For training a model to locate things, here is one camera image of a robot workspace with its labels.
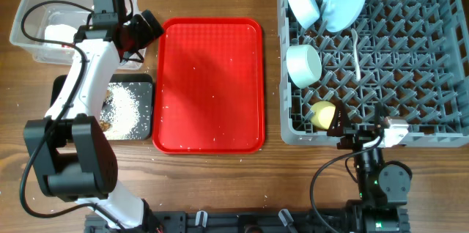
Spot grey dishwasher rack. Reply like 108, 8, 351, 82
277, 0, 468, 147

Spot yellow plastic cup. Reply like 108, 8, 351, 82
310, 101, 336, 130

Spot dark brown food lump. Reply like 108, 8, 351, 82
99, 120, 111, 132

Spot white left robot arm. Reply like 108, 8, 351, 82
23, 0, 164, 232

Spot light green bowl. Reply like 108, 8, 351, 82
286, 45, 322, 89

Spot light blue bowl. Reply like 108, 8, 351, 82
287, 0, 320, 29

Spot white plastic spoon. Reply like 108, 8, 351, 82
351, 29, 361, 82

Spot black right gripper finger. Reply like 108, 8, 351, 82
327, 101, 351, 137
374, 103, 385, 129

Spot black waste tray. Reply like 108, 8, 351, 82
70, 74, 153, 141

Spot white crumpled paper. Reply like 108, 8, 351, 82
44, 24, 78, 43

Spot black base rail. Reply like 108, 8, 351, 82
84, 209, 408, 233

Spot white rice pile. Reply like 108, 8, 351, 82
100, 82, 152, 141

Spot red serving tray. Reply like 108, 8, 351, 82
152, 17, 265, 155

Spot clear plastic waste bin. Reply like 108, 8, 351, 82
9, 0, 147, 71

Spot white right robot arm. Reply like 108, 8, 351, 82
327, 101, 413, 232

